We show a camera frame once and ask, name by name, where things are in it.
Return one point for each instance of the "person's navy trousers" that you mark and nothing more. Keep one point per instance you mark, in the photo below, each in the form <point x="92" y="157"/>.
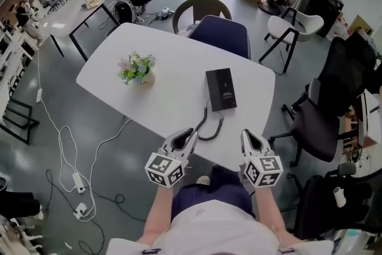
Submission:
<point x="209" y="197"/>

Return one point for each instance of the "navy blue chair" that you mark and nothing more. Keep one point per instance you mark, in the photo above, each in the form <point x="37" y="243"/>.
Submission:
<point x="219" y="36"/>

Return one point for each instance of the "white paper sheet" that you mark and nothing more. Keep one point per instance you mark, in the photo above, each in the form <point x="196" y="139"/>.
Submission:
<point x="56" y="24"/>

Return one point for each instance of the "black metal cabinet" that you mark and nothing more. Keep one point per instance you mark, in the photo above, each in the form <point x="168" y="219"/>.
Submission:
<point x="322" y="6"/>

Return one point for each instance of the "person's left forearm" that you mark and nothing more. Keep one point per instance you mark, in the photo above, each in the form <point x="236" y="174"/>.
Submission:
<point x="156" y="215"/>

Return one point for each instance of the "white box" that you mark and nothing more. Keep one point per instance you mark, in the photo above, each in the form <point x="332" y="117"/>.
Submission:
<point x="371" y="119"/>

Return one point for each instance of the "white power strip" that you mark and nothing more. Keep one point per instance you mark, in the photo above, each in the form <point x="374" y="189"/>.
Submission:
<point x="39" y="96"/>
<point x="78" y="182"/>
<point x="80" y="211"/>

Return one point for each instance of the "grey backpack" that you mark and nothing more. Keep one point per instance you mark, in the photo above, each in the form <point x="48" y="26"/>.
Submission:
<point x="125" y="12"/>

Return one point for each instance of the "white flower pot plant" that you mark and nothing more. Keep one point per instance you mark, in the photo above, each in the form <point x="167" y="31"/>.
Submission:
<point x="137" y="68"/>

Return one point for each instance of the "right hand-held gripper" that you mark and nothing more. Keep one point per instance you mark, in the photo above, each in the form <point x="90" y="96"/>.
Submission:
<point x="264" y="171"/>

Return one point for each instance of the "beige cloth bag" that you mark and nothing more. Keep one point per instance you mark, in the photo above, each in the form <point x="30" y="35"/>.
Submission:
<point x="95" y="2"/>

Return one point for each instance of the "white carved furniture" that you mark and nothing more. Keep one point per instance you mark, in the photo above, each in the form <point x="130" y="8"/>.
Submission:
<point x="18" y="236"/>

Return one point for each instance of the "black mesh office chair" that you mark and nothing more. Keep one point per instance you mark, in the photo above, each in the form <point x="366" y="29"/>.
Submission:
<point x="325" y="116"/>

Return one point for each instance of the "black telephone handset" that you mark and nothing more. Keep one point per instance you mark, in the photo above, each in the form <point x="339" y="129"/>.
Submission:
<point x="213" y="89"/>

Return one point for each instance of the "white shell chair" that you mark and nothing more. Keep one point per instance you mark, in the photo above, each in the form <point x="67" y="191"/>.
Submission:
<point x="307" y="24"/>

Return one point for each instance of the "yellow cardboard box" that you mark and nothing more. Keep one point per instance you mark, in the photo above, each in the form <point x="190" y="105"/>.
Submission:
<point x="361" y="25"/>

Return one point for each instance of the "grey table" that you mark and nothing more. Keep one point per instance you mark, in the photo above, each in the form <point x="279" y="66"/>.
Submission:
<point x="74" y="19"/>

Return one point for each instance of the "black fabric office chair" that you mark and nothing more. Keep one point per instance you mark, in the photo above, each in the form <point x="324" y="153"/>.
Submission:
<point x="328" y="209"/>

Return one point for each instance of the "black frame side table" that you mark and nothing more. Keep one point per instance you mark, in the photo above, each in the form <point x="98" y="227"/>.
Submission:
<point x="30" y="122"/>

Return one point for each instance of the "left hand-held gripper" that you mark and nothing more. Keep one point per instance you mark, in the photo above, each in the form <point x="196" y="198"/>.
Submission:
<point x="165" y="170"/>

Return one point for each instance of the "white shelving unit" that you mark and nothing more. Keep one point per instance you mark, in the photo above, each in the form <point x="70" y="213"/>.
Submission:
<point x="15" y="62"/>

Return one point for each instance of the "person's white shoe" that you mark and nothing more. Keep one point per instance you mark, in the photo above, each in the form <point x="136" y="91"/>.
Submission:
<point x="203" y="180"/>

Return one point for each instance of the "white paper roll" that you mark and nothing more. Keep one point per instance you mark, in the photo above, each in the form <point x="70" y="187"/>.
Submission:
<point x="339" y="197"/>

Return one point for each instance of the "olive round-back chair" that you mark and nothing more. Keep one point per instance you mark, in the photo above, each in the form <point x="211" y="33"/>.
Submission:
<point x="203" y="3"/>

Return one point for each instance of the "person's white shirt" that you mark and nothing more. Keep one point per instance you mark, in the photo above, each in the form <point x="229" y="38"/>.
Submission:
<point x="221" y="233"/>

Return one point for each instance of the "person's right forearm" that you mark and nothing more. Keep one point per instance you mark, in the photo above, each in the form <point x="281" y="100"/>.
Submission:
<point x="270" y="215"/>

